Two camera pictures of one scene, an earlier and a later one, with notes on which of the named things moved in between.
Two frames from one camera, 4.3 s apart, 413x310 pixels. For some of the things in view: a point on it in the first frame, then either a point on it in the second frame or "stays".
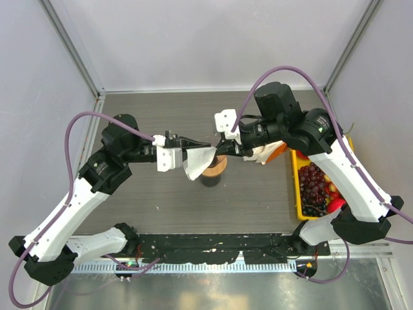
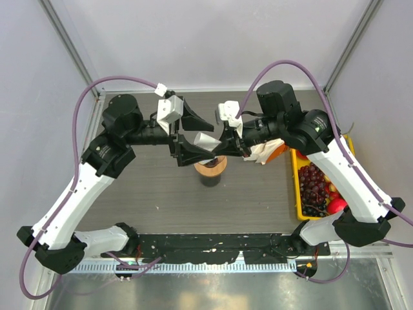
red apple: [335, 204] stays
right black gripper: [230, 146] stays
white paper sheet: [197, 159] → [206, 142]
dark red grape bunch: [312, 186] stays
